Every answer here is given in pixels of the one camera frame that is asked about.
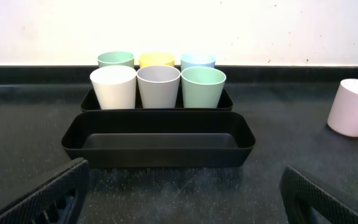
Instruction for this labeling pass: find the yellow cup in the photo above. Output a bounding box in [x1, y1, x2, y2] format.
[138, 52, 176, 68]

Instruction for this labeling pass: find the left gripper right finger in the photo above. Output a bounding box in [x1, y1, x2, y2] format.
[279, 166, 358, 224]

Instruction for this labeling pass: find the grey cup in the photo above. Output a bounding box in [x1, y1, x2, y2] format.
[136, 65, 181, 109]

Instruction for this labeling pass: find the black tray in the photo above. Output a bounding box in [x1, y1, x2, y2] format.
[80, 88, 234, 112]
[61, 110, 256, 169]

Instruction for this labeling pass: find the pink cup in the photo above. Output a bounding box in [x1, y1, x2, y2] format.
[327, 78, 358, 138]

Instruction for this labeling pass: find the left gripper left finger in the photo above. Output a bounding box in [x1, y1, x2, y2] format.
[0, 157, 91, 224]

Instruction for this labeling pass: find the white cup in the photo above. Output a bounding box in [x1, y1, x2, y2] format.
[89, 65, 137, 110]

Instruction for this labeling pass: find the blue cup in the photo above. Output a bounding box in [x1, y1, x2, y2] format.
[180, 52, 217, 72]

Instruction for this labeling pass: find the green cup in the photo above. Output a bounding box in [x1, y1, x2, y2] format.
[97, 51, 135, 69]
[180, 66, 227, 109]

